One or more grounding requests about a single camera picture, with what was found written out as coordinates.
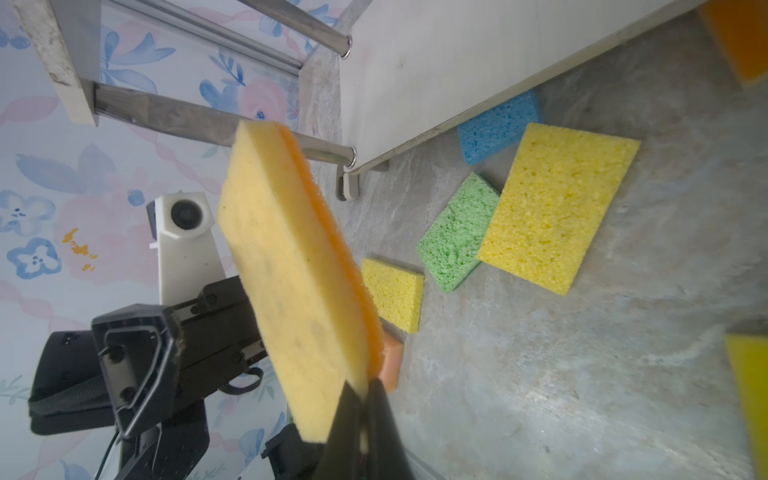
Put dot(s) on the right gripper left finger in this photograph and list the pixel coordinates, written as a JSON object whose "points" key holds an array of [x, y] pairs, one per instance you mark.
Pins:
{"points": [[340, 458]]}

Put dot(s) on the bright yellow sponge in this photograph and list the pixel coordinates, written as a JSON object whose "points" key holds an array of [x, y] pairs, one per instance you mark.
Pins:
{"points": [[748, 359]]}

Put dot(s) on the pale yellow orange-backed sponge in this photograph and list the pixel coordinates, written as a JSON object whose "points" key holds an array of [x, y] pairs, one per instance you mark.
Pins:
{"points": [[317, 319]]}

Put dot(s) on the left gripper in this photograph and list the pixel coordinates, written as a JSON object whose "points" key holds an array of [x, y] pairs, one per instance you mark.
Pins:
{"points": [[157, 360]]}

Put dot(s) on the white two-tier shelf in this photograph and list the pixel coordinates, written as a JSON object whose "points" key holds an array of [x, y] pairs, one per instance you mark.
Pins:
{"points": [[409, 70]]}

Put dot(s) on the orange sponge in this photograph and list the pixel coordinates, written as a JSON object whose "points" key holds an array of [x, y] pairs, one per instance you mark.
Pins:
{"points": [[739, 29]]}

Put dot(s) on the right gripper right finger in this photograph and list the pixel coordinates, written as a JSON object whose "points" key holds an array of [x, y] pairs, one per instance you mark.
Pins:
{"points": [[386, 457]]}

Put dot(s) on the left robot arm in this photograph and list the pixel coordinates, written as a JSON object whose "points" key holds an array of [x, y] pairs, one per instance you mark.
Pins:
{"points": [[69, 394]]}

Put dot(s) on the yellow sponge left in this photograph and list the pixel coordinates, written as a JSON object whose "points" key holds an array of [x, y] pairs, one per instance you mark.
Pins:
{"points": [[397, 293]]}

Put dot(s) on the green sponge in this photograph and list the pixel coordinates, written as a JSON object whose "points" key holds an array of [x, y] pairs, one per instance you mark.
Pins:
{"points": [[450, 246]]}

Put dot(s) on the yellow cellulose sponge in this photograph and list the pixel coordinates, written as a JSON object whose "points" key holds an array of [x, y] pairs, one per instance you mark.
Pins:
{"points": [[558, 190]]}

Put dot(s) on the left corner metal post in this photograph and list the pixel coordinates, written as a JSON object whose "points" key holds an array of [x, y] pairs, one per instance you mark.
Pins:
{"points": [[174, 16]]}

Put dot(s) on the blue sponge near shelf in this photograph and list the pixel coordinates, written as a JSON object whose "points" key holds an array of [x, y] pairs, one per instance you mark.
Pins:
{"points": [[498, 128]]}

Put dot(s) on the pink sponge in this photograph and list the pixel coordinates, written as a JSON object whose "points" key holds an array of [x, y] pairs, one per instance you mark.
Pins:
{"points": [[393, 352]]}

